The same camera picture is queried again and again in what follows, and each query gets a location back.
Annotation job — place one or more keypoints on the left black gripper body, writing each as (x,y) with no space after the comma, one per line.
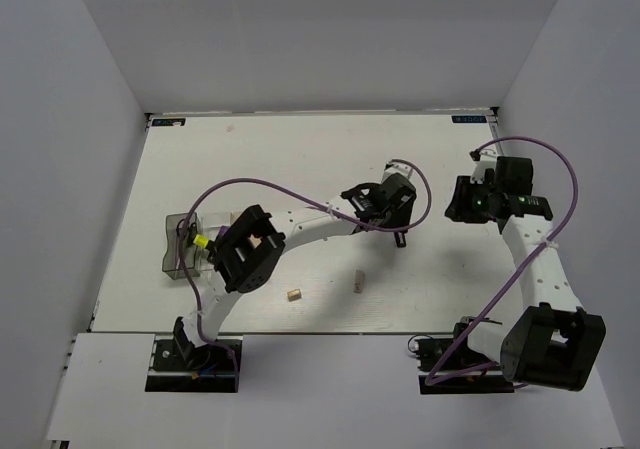
(399,218)

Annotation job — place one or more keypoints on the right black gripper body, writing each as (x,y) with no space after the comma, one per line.
(473,200)

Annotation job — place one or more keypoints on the green capped highlighter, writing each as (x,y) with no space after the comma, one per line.
(400,239)

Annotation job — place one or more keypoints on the yellow capped highlighter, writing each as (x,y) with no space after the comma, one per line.
(203,242)

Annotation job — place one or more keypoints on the black handled scissors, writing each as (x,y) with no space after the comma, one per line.
(187,230)

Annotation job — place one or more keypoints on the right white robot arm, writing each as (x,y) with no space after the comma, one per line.
(555,341)

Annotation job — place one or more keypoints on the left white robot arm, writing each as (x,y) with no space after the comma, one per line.
(245,254)

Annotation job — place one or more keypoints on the grey white eraser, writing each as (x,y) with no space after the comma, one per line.
(359,279)

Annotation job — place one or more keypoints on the right blue table label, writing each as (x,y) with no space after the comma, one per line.
(469,119)

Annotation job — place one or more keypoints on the blue table label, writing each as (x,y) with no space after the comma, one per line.
(469,119)
(168,122)

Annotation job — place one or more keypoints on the clear transparent container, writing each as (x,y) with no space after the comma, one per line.
(208,226)

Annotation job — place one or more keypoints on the dark grey transparent container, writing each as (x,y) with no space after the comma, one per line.
(177,254)

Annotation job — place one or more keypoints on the left blue table label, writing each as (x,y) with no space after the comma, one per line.
(168,122)

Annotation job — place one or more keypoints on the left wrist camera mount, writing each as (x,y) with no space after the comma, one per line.
(394,167)

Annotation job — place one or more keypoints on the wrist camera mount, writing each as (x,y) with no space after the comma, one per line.
(485,159)
(394,167)

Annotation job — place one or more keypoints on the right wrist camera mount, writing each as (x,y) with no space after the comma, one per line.
(485,159)

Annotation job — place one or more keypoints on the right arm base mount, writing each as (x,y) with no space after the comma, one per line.
(477,379)

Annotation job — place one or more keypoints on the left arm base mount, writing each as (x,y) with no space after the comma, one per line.
(210,371)

